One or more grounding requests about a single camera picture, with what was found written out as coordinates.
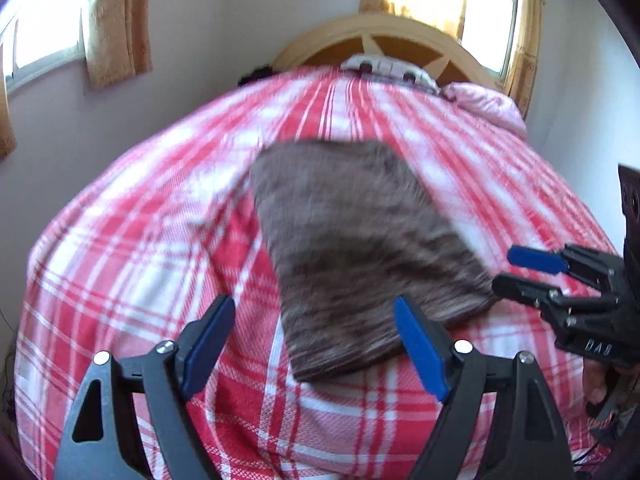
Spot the pink pillow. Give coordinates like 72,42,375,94
440,82,528,141

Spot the black cable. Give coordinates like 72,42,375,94
569,424,622,466

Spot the white patterned pillow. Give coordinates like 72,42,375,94
340,54,439,93

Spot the right window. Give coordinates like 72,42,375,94
461,0,521,82

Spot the cream wooden headboard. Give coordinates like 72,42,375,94
271,13,501,90

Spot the right hand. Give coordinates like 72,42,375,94
582,359,639,422

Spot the red plaid bed sheet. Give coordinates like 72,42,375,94
15,68,613,479

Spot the yellow curtain far left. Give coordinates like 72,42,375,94
0,47,17,162

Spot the yellow curtain right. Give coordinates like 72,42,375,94
504,0,544,118

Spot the brown knit sweater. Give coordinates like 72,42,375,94
250,141,496,382

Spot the yellow curtain left window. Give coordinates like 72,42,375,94
81,0,153,90

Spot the black item beside bed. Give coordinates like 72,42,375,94
238,65,273,88

